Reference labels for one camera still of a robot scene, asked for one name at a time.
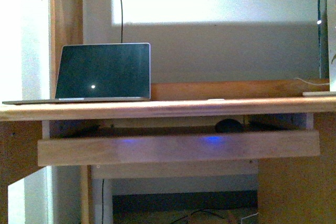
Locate grey open laptop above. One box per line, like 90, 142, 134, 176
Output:
5, 42, 151, 105

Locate white desk lamp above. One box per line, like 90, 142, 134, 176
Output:
295, 0, 335, 97

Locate black hanging cable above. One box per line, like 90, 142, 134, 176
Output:
115, 0, 124, 44

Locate wooden keyboard tray drawer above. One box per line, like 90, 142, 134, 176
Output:
37, 127, 320, 166

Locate white lamp cable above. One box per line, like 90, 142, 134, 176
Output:
293, 77, 330, 86

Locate dark grey computer mouse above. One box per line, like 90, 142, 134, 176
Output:
215, 119, 244, 133

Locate wooden desk frame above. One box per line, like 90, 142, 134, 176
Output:
1, 0, 335, 223

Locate black floor cables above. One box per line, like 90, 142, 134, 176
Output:
167, 208, 259, 224

